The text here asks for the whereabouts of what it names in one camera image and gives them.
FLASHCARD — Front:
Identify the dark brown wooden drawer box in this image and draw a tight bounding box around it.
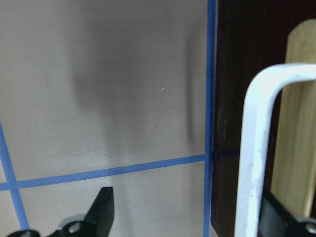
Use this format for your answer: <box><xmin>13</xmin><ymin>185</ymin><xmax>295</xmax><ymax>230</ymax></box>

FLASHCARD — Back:
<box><xmin>211</xmin><ymin>0</ymin><xmax>316</xmax><ymax>237</ymax></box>

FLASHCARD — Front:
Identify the white metal drawer handle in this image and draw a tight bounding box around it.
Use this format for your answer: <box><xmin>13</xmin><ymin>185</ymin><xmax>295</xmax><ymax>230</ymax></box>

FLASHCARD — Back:
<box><xmin>234</xmin><ymin>63</ymin><xmax>316</xmax><ymax>237</ymax></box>

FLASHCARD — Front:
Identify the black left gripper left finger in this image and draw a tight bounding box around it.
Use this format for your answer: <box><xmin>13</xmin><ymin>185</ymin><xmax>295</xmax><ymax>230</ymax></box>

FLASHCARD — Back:
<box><xmin>7</xmin><ymin>186</ymin><xmax>116</xmax><ymax>237</ymax></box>

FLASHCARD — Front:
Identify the light wooden drawer front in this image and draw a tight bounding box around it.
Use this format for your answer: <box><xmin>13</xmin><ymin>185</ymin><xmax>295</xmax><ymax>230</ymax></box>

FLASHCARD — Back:
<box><xmin>270</xmin><ymin>19</ymin><xmax>316</xmax><ymax>219</ymax></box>

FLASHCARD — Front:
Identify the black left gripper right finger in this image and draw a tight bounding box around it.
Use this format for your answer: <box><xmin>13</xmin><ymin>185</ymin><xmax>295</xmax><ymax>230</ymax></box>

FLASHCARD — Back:
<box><xmin>258</xmin><ymin>189</ymin><xmax>316</xmax><ymax>237</ymax></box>

